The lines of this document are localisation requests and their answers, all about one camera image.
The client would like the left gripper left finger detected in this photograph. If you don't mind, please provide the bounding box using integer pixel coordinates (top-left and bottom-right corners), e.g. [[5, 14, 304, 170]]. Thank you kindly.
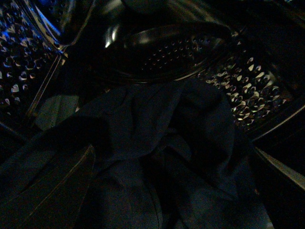
[[0, 145, 95, 229]]

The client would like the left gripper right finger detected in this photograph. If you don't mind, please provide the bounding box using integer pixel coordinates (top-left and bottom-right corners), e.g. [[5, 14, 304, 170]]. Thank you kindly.
[[252, 148, 305, 229]]

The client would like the dark blue garment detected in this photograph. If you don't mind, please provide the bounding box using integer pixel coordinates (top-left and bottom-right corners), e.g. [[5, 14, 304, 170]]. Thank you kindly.
[[0, 79, 268, 229]]

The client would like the grey front-load washing machine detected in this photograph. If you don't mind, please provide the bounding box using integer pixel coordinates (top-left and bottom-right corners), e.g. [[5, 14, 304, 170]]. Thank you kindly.
[[0, 0, 305, 229]]

